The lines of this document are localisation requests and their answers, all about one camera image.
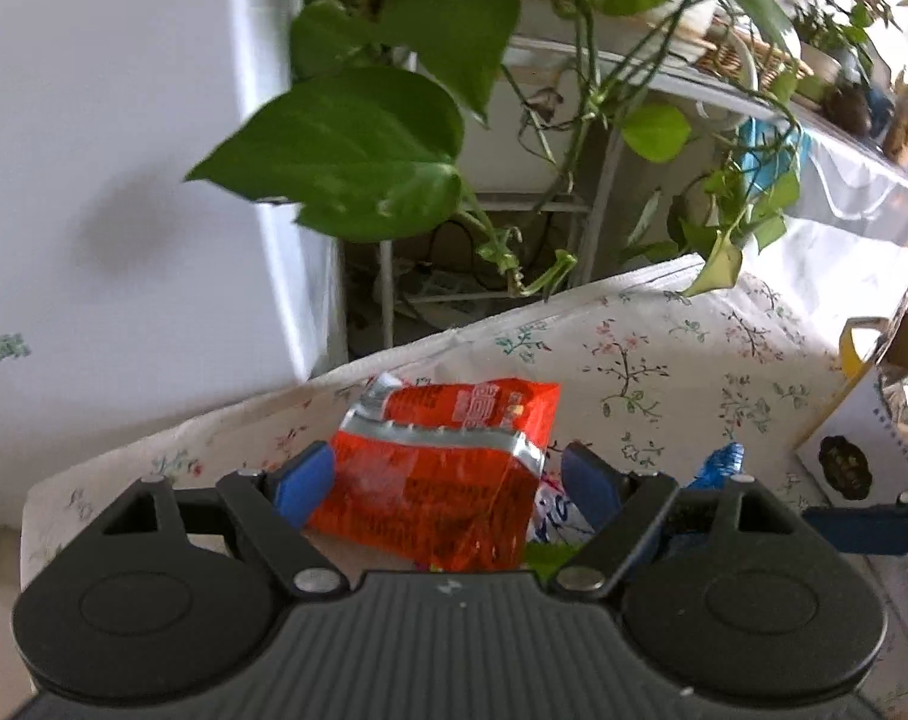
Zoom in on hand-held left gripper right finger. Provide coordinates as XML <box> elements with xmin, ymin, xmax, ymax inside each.
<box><xmin>548</xmin><ymin>441</ymin><xmax>800</xmax><ymax>601</ymax></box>

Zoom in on green and white plant pot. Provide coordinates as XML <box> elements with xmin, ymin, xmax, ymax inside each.
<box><xmin>795</xmin><ymin>41</ymin><xmax>849</xmax><ymax>102</ymax></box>

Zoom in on small leafy houseplant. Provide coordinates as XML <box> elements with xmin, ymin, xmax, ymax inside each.
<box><xmin>791</xmin><ymin>0</ymin><xmax>908</xmax><ymax>53</ymax></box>

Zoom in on blue foil snack packet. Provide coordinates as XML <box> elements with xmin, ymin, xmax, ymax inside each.
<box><xmin>668</xmin><ymin>442</ymin><xmax>747</xmax><ymax>541</ymax></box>

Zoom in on pothos plant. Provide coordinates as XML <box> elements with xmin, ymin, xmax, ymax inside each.
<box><xmin>184</xmin><ymin>0</ymin><xmax>807</xmax><ymax>301</ymax></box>

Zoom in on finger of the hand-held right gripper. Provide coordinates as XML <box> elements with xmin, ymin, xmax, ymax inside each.
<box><xmin>802</xmin><ymin>491</ymin><xmax>908</xmax><ymax>560</ymax></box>

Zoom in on wicker basket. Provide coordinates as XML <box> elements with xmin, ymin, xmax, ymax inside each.
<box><xmin>694</xmin><ymin>15</ymin><xmax>815</xmax><ymax>83</ymax></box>

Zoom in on white chest freezer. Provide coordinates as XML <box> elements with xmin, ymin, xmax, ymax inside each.
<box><xmin>0</xmin><ymin>0</ymin><xmax>350</xmax><ymax>428</ymax></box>

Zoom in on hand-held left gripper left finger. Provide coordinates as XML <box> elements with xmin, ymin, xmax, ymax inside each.
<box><xmin>101</xmin><ymin>441</ymin><xmax>346</xmax><ymax>601</ymax></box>

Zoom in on white snack packet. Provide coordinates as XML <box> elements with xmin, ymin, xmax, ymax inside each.
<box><xmin>527</xmin><ymin>469</ymin><xmax>597</xmax><ymax>547</ymax></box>

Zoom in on clear bags of snacks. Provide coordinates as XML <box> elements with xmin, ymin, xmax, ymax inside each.
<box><xmin>881</xmin><ymin>82</ymin><xmax>908</xmax><ymax>170</ymax></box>

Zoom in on table with white cloth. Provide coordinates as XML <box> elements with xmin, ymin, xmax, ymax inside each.
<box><xmin>739</xmin><ymin>75</ymin><xmax>908</xmax><ymax>301</ymax></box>

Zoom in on dark round object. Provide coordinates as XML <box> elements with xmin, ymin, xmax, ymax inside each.
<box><xmin>821</xmin><ymin>82</ymin><xmax>875</xmax><ymax>132</ymax></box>

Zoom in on white metal plant rack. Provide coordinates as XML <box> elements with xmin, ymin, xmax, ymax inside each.
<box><xmin>375</xmin><ymin>30</ymin><xmax>800</xmax><ymax>353</ymax></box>

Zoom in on green snack packet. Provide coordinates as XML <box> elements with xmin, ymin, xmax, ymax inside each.
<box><xmin>525</xmin><ymin>542</ymin><xmax>590</xmax><ymax>578</ymax></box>

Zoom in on red snack packet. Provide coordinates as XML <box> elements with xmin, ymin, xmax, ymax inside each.
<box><xmin>304</xmin><ymin>373</ymin><xmax>561</xmax><ymax>572</ymax></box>

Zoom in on cardboard box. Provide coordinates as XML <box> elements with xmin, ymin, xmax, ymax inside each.
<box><xmin>795</xmin><ymin>277</ymin><xmax>908</xmax><ymax>511</ymax></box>

